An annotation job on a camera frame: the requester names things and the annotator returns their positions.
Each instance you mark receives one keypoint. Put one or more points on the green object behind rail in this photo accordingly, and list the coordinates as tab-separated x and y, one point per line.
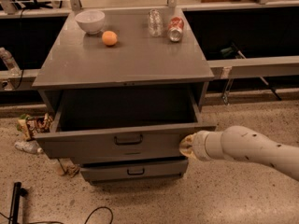
229	53

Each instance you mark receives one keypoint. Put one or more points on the clear bottle at left rail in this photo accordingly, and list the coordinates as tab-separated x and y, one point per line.
10	62

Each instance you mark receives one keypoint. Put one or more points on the grey metal rail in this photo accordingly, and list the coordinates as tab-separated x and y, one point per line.
255	67
24	82

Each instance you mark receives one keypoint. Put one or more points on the grey metal rail left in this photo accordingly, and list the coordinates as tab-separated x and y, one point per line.
24	82

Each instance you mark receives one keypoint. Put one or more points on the grey drawer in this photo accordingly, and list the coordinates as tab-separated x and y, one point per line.
137	170
112	125

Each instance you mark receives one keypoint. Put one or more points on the grey metal rail right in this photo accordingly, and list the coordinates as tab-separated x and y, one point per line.
255	67

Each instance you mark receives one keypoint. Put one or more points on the crushed plastic bottle on floor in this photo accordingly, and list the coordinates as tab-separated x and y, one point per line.
31	147

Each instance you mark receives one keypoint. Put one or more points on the grey top drawer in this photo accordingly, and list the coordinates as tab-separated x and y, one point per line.
112	125

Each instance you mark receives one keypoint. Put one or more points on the grey metal drawer cabinet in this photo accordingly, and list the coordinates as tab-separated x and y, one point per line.
82	62

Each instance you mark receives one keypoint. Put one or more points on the brown snack bag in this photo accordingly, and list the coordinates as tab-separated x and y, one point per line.
30	126

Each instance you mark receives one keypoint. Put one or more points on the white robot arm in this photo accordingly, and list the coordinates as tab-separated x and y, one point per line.
239	143

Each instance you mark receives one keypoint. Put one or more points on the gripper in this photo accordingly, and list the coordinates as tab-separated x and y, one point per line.
199	145

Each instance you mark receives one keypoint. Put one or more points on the metal bracket under rail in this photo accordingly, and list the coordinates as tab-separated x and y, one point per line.
229	82

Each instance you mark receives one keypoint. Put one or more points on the red soda can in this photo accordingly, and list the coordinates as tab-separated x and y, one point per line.
175	29

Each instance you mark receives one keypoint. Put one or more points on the grey lower drawer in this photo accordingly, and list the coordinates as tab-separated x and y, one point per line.
137	170

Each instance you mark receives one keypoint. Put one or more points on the white ceramic bowl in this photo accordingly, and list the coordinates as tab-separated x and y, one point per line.
91	21

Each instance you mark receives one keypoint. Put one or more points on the clear plastic bottle on cabinet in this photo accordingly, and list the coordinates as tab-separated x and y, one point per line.
155	23

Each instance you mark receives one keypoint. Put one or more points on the black stand on floor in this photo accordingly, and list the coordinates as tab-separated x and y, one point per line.
18	192

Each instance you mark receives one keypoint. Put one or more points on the orange fruit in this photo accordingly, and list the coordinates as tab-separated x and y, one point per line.
109	38

